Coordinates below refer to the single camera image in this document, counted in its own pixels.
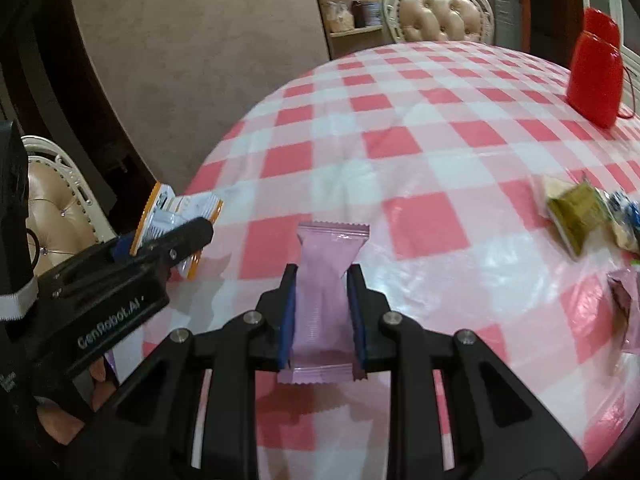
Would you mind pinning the wooden shelf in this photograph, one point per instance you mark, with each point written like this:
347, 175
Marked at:
350, 31

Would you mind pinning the blue white snack packet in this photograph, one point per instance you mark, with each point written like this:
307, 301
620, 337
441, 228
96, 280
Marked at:
622, 205

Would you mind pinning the pink checkered tablecloth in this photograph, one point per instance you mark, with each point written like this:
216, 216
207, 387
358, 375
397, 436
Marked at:
425, 160

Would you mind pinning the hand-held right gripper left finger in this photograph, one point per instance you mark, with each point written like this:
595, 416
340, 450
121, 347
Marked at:
288, 310

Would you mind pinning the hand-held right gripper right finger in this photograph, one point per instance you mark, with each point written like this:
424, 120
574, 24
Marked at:
357, 310

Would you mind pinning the brown bottle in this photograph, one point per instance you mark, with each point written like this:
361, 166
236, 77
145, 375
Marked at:
356, 10

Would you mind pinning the tin can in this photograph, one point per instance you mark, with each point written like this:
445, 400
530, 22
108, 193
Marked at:
373, 12

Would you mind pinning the pale food bag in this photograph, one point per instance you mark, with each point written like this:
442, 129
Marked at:
339, 17

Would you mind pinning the pink foil snack packet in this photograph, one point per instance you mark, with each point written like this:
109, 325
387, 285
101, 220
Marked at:
625, 305

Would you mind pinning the orange white snack packet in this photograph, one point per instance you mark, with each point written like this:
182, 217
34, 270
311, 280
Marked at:
170, 210

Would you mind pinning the cream tufted chair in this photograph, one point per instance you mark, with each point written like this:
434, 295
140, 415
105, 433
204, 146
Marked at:
50, 210
435, 15

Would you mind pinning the olive green snack packet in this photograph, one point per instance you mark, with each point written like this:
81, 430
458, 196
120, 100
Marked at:
575, 210

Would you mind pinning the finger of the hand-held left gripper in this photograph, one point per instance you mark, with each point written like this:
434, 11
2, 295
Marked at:
192, 234
121, 249

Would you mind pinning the person's left hand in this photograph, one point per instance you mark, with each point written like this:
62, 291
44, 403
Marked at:
102, 380

